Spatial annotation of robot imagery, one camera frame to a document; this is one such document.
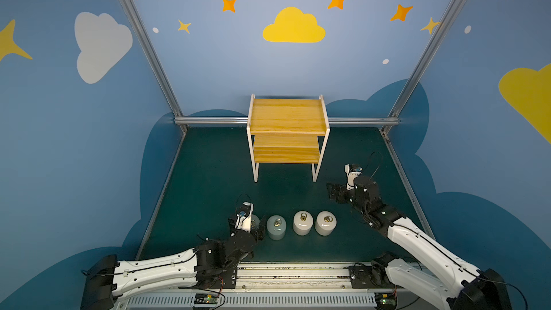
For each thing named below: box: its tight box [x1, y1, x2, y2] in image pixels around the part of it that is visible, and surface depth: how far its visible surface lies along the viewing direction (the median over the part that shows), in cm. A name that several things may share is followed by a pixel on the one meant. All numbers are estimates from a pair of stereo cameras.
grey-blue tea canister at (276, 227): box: [266, 214, 287, 241], surface depth 81 cm
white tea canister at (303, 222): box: [292, 210, 314, 237], surface depth 82 cm
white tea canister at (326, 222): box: [314, 210, 338, 237], surface depth 82 cm
